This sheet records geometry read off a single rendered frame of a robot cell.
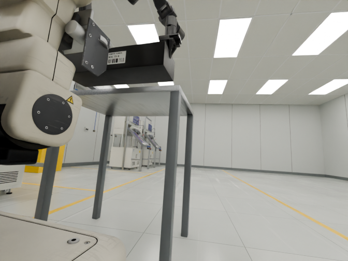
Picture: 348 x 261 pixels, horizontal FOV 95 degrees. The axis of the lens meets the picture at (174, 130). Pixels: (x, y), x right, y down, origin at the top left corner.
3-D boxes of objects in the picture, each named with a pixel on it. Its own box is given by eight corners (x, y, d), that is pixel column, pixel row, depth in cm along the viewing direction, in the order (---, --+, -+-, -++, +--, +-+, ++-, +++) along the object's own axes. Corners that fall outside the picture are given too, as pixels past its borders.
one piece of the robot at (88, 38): (72, 56, 43) (84, -13, 46) (2, 65, 50) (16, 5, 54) (110, 83, 58) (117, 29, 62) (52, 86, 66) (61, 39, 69)
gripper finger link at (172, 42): (162, 62, 82) (163, 45, 83) (176, 61, 80) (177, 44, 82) (158, 55, 76) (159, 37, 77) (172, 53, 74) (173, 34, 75)
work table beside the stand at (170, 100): (167, 290, 59) (179, 84, 71) (28, 249, 77) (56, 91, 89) (188, 234, 102) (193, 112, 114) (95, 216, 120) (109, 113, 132)
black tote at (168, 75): (59, 74, 84) (62, 54, 85) (85, 87, 100) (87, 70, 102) (163, 64, 69) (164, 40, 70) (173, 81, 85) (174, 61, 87)
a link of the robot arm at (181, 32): (157, 15, 83) (170, 3, 80) (169, 30, 93) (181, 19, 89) (162, 32, 80) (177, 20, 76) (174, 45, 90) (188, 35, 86)
